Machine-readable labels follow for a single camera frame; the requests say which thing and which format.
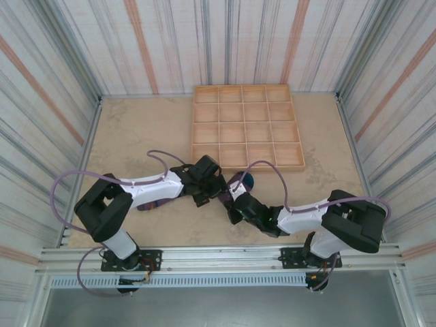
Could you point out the purple sock orange toe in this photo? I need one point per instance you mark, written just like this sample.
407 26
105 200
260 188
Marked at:
245 180
153 205

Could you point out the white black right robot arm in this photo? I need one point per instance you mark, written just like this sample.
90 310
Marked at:
299 219

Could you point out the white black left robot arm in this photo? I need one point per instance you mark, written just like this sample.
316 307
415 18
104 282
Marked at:
153 189

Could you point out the wooden compartment tray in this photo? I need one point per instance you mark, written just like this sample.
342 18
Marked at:
231 136

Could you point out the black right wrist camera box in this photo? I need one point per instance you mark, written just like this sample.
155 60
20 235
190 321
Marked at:
248 206

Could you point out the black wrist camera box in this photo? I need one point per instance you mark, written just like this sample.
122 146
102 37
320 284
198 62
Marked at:
248 206
206 166

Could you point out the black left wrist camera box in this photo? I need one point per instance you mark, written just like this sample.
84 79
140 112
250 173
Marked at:
206 166

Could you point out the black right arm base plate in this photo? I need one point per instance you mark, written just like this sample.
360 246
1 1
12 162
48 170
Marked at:
289 259

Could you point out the aluminium mounting rail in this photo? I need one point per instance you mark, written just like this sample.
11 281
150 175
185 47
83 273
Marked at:
221 260

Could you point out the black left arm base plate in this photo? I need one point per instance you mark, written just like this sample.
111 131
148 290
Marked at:
153 260

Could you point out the aluminium table edge rail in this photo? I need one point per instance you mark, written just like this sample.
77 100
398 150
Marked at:
361 170
81 170

